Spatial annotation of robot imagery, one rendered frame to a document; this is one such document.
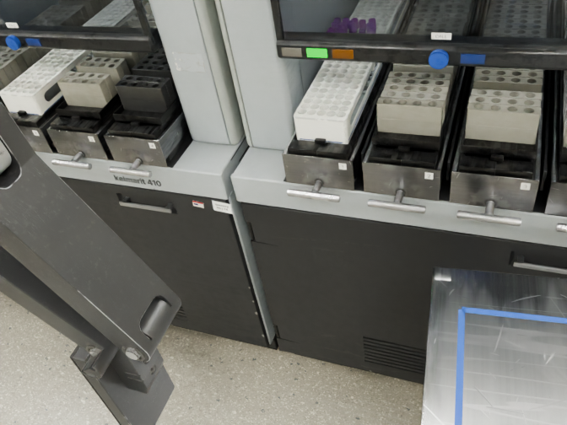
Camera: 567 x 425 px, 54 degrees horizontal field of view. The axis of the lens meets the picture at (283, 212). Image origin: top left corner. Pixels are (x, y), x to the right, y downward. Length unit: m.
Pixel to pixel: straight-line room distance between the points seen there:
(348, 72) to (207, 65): 0.28
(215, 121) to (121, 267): 1.00
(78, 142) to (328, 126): 0.57
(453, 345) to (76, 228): 0.59
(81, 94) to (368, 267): 0.73
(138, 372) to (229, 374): 1.48
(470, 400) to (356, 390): 0.96
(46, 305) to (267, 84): 0.90
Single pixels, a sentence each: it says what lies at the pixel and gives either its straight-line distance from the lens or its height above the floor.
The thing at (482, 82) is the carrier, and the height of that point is 0.88.
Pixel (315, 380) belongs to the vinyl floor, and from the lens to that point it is 1.65.
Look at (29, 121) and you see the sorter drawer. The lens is 1.37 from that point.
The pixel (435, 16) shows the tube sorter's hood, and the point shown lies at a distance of 0.92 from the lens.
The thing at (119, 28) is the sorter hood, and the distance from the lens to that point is 1.16.
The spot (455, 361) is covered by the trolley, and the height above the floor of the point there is 0.82.
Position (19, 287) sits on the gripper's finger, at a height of 1.29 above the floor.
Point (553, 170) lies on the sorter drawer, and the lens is 1.00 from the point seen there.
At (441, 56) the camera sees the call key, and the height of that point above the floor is 0.99.
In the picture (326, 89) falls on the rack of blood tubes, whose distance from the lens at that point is 1.10.
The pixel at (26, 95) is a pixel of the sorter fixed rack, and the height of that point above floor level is 0.87.
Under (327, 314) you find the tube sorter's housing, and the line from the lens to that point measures 1.37.
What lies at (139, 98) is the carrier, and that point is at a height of 0.85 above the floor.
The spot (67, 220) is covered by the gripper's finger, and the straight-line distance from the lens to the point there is 0.19.
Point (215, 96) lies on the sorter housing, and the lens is 1.14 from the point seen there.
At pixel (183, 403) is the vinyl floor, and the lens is 1.70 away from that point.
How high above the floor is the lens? 1.43
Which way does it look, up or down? 43 degrees down
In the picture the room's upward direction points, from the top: 11 degrees counter-clockwise
